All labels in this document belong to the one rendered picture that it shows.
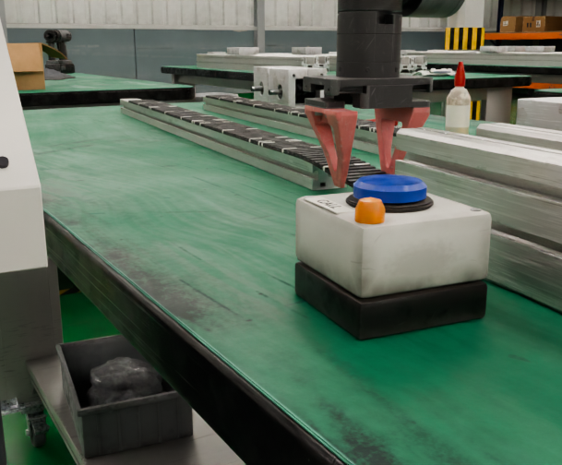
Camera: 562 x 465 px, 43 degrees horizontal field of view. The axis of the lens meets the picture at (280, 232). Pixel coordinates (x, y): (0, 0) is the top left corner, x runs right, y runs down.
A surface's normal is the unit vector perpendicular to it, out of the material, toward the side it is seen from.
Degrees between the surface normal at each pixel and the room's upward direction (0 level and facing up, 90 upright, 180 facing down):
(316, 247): 90
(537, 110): 90
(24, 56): 64
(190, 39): 90
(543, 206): 90
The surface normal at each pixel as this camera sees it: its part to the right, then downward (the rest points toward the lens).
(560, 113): -0.92, 0.11
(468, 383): 0.00, -0.97
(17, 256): 0.47, 0.22
